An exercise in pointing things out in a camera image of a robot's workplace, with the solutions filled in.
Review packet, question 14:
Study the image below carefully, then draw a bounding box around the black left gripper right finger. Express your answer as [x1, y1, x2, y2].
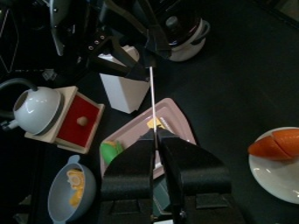
[156, 129, 248, 224]

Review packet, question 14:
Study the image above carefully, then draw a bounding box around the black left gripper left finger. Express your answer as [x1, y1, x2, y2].
[97, 129, 156, 224]

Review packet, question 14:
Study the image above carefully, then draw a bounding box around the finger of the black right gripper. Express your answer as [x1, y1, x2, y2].
[88, 37, 152, 83]
[142, 24, 173, 69]

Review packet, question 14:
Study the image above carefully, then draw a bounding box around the white knife block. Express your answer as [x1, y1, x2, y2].
[97, 45, 152, 115]

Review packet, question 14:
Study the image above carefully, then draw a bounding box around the black and white toy pot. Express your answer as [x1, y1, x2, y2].
[162, 13, 210, 63]

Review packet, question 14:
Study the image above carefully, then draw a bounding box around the green toy corn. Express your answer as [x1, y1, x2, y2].
[98, 140, 126, 166]

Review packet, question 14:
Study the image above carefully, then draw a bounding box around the dark green box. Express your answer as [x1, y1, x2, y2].
[152, 176, 173, 218]

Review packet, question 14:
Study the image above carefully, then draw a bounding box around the yellow toy pasta piece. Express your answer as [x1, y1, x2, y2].
[64, 168, 86, 208]

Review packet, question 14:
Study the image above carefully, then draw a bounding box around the yellow toy food piece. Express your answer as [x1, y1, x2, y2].
[145, 116, 165, 130]

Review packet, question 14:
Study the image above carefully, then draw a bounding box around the pink rectangular tray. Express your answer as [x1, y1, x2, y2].
[97, 97, 198, 180]

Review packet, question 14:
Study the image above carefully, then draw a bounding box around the wooden toy stove red top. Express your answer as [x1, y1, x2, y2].
[22, 85, 106, 155]

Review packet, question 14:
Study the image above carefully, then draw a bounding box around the white round plate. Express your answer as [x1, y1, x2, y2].
[246, 126, 299, 206]

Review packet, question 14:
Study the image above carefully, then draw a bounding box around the orange toy carrot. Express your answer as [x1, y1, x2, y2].
[246, 128, 299, 162]

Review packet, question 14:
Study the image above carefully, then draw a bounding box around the white toy kettle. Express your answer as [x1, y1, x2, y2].
[0, 77, 64, 137]

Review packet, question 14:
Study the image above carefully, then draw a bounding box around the blue toy bowl with handles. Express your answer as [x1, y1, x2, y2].
[46, 154, 98, 224]

